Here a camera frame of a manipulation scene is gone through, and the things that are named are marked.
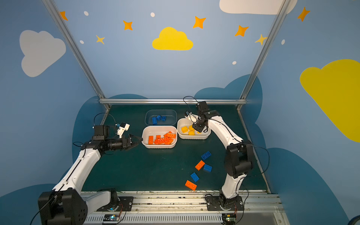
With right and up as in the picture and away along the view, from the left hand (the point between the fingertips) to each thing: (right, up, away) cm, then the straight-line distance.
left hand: (139, 141), depth 77 cm
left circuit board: (-13, -38, -6) cm, 41 cm away
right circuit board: (+49, -40, -5) cm, 63 cm away
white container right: (+25, +10, +31) cm, 41 cm away
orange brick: (+1, -3, +21) cm, 22 cm away
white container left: (+9, +4, +27) cm, 29 cm away
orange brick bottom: (+29, -26, +3) cm, 39 cm away
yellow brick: (+26, +5, +27) cm, 38 cm away
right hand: (+36, +11, +14) cm, 40 cm away
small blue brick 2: (+5, +14, +34) cm, 37 cm away
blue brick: (+40, -12, +14) cm, 44 cm away
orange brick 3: (+16, +1, +24) cm, 29 cm away
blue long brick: (+2, +12, +33) cm, 35 cm away
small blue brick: (+9, +13, +34) cm, 38 cm away
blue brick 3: (+32, -22, +5) cm, 39 cm away
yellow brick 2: (+31, +5, +27) cm, 42 cm away
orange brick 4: (+36, -17, +11) cm, 41 cm away
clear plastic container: (+15, +17, +37) cm, 43 cm away
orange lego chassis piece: (+12, -2, +19) cm, 22 cm away
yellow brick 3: (+31, +2, +27) cm, 41 cm away
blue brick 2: (+40, -18, +9) cm, 45 cm away
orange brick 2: (+6, -1, +24) cm, 25 cm away
